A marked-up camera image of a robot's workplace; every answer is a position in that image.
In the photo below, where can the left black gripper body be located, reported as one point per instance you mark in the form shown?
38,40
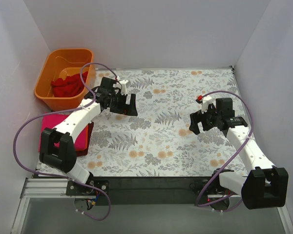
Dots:
126,105

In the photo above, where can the folded orange t shirt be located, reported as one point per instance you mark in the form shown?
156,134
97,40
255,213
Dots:
89,132

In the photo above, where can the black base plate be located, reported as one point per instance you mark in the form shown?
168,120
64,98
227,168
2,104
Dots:
151,190

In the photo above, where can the folded pink t shirt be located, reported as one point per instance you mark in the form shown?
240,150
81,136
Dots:
60,123

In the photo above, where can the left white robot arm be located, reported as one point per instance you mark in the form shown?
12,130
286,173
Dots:
57,149

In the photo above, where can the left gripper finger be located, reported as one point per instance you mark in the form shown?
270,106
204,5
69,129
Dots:
130,109
118,107

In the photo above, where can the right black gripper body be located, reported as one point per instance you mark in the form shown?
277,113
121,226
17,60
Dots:
201,120

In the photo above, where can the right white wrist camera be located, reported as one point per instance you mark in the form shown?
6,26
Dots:
205,101

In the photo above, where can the orange plastic basket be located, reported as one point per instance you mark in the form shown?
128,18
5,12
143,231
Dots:
62,63

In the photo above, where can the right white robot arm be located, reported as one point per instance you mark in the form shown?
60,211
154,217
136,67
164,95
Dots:
266,185

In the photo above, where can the floral patterned table mat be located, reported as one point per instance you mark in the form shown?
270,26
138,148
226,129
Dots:
158,141

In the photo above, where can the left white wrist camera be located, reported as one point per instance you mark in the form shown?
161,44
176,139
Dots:
122,84

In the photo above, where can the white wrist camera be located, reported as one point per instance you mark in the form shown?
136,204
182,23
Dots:
122,84
205,101

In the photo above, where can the aluminium frame rail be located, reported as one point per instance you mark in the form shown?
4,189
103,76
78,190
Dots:
37,188

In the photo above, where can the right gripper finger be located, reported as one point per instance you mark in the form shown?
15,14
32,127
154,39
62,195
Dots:
195,119
206,121

